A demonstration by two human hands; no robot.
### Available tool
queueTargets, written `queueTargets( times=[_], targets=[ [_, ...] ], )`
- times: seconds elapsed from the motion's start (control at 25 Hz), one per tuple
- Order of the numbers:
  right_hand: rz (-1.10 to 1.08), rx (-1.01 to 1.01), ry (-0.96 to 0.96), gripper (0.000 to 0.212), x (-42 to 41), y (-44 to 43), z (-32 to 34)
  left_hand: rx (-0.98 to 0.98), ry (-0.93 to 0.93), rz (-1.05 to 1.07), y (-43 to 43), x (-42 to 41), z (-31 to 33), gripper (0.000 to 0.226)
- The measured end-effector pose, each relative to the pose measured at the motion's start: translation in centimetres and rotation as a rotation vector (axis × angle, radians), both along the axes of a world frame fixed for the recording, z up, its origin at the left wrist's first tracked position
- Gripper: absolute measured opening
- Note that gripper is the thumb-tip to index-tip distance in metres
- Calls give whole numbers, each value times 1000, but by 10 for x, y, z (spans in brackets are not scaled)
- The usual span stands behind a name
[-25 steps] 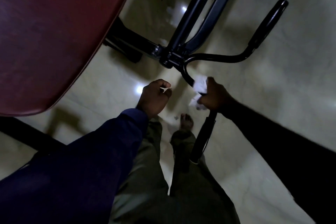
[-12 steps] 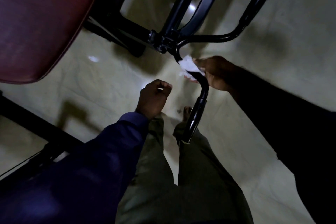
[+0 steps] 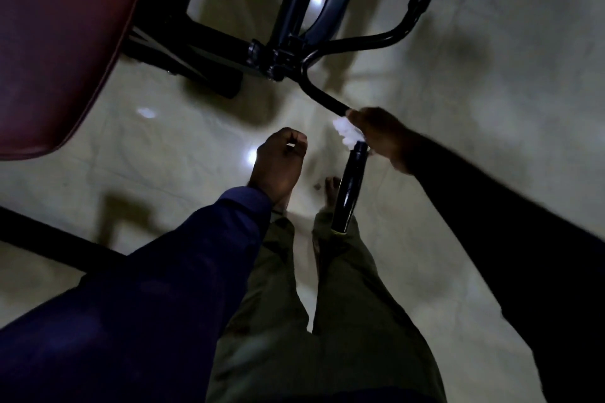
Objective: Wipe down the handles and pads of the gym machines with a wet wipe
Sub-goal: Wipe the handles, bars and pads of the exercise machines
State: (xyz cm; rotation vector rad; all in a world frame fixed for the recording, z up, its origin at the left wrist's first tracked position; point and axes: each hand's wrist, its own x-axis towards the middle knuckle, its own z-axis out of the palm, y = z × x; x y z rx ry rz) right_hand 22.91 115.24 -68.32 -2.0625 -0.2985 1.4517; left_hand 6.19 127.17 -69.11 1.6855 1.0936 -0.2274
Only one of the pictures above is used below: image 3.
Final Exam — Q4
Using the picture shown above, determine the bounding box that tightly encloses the person's right hand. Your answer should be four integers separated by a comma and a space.
345, 106, 419, 176

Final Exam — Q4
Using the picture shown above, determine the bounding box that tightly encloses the person's left hand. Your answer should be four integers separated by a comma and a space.
248, 127, 309, 208

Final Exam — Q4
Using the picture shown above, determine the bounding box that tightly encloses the white cleaning wipe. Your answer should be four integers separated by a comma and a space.
331, 115, 367, 151

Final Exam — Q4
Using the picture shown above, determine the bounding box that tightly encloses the black machine maroon pad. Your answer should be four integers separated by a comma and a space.
0, 0, 462, 234

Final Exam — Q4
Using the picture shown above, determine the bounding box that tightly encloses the person's right forearm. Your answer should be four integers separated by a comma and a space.
406, 133, 605, 403

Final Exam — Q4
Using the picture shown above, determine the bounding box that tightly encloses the person's blue shirt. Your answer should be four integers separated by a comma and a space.
0, 186, 273, 403

